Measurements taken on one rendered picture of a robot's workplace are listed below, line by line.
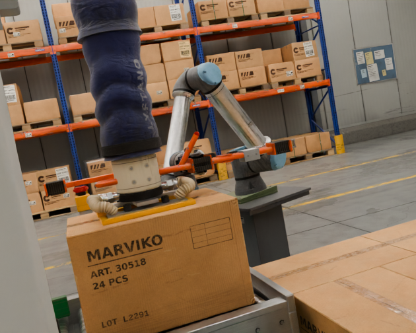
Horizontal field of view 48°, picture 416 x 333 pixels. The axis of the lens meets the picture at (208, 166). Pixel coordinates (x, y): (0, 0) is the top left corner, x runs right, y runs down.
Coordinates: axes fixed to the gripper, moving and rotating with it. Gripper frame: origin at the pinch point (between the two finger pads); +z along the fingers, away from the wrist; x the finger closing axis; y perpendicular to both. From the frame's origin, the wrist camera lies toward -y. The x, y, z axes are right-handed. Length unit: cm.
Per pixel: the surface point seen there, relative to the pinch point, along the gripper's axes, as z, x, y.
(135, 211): 13.1, -10.9, 32.3
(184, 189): 11.7, -7.0, 13.0
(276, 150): 2.9, -0.6, -30.1
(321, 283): 20, -53, -32
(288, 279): 7, -53, -25
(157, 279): 19.7, -34.4, 30.0
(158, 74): -705, 122, -151
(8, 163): 111, 15, 59
